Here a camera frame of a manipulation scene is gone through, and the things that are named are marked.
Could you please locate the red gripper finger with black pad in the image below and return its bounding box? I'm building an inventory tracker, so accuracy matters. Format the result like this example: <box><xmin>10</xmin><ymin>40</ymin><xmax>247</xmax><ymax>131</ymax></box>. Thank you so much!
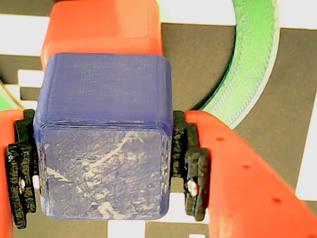
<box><xmin>172</xmin><ymin>110</ymin><xmax>317</xmax><ymax>238</ymax></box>
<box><xmin>0</xmin><ymin>108</ymin><xmax>38</xmax><ymax>238</ymax></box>

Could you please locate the blue cube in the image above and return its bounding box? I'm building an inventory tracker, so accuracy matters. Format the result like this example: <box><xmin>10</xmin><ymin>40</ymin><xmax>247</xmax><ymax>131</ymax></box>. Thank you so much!
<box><xmin>33</xmin><ymin>53</ymin><xmax>174</xmax><ymax>221</ymax></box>

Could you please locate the red cube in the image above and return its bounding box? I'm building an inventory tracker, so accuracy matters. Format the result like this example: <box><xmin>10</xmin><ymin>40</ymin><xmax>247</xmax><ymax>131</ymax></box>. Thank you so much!
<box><xmin>40</xmin><ymin>0</ymin><xmax>164</xmax><ymax>72</ymax></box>

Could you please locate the black white checkerboard marker mat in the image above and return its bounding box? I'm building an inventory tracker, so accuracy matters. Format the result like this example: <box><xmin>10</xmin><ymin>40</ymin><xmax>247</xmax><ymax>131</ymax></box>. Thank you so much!
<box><xmin>0</xmin><ymin>0</ymin><xmax>317</xmax><ymax>238</ymax></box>

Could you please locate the green ring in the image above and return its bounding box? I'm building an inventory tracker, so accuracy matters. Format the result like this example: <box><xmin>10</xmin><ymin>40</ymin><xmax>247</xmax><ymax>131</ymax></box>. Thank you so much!
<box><xmin>0</xmin><ymin>0</ymin><xmax>280</xmax><ymax>131</ymax></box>

